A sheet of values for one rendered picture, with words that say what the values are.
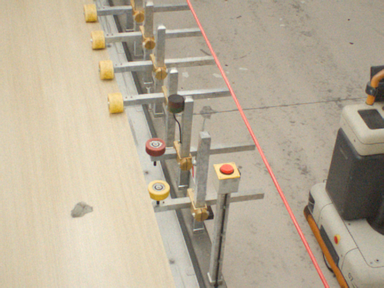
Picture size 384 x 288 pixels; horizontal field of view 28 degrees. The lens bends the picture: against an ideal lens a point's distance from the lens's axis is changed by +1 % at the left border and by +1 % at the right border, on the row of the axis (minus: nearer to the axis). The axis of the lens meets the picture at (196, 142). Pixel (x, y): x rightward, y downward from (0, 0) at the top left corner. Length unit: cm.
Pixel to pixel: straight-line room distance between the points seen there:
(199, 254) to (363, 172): 98
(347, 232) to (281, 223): 50
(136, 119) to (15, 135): 74
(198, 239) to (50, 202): 57
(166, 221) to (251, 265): 83
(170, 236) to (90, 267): 57
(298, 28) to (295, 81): 70
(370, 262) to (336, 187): 38
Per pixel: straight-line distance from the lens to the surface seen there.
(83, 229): 263
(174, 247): 296
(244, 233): 392
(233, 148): 307
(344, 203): 359
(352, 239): 361
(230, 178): 237
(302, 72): 519
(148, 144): 297
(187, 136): 291
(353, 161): 345
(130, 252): 255
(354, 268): 352
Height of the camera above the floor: 276
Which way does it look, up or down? 38 degrees down
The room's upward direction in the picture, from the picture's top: 5 degrees clockwise
